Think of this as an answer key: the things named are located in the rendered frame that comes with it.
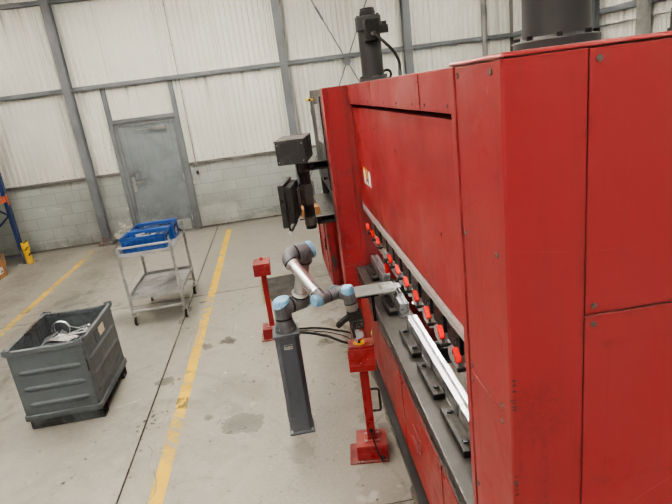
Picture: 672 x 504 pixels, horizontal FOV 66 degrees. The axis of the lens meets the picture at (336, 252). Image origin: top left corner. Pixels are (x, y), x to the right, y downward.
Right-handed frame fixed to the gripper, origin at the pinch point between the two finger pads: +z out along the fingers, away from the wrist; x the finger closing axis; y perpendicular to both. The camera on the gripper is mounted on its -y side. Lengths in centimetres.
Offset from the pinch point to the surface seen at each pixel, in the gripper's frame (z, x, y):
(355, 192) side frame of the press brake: -64, 126, 15
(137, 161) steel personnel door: -104, 697, -389
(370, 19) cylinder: -181, 87, 49
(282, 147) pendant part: -110, 135, -34
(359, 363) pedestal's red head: 12.4, -5.1, -0.4
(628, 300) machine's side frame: -96, -196, 66
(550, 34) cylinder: -142, -152, 74
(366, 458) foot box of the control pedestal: 80, -3, -10
